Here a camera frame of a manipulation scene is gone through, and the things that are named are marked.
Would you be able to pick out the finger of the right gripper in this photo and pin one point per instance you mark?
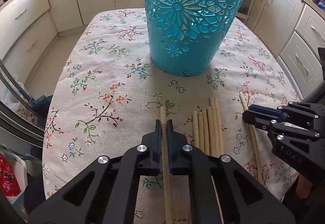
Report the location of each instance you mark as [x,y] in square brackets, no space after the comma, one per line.
[265,110]
[259,120]

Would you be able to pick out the floral tablecloth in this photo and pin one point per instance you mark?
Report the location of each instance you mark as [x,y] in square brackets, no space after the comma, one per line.
[110,94]

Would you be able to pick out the mop handle poles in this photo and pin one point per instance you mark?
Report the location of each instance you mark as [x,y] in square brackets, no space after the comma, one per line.
[19,93]

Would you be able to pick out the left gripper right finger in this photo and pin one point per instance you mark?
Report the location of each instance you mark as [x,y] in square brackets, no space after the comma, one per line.
[221,190]

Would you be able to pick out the white kitchen cabinets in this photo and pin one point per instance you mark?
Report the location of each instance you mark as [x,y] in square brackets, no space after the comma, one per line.
[29,26]

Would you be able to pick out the bamboo chopstick five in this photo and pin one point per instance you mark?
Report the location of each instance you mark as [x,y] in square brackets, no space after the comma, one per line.
[206,132]

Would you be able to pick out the white shelf rack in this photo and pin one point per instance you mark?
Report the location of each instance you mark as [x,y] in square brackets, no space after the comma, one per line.
[246,11]

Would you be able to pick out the bamboo chopstick four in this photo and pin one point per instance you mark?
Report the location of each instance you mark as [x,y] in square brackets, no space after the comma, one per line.
[201,131]

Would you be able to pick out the teal perforated plastic basket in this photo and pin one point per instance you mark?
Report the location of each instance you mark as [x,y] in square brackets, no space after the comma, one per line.
[184,35]

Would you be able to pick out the bamboo chopstick six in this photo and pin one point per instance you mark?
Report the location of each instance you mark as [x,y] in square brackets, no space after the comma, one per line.
[213,151]

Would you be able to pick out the blue dustpan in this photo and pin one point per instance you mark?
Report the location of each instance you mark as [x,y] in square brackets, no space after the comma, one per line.
[40,105]

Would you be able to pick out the red round tin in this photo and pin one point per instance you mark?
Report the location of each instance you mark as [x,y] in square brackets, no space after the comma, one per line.
[8,181]

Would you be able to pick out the bamboo chopstick two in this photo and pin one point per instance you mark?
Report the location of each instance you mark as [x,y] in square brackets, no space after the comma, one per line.
[165,167]

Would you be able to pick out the bamboo chopstick three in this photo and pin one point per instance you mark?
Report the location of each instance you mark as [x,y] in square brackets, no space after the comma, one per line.
[195,129]

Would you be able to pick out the bamboo chopstick one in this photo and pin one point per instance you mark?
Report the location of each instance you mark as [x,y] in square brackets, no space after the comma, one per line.
[251,132]

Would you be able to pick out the bamboo chopstick seven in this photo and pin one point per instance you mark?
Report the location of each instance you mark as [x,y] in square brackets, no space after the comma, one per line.
[215,123]

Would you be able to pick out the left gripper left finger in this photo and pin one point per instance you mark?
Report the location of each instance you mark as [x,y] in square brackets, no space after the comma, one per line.
[106,190]

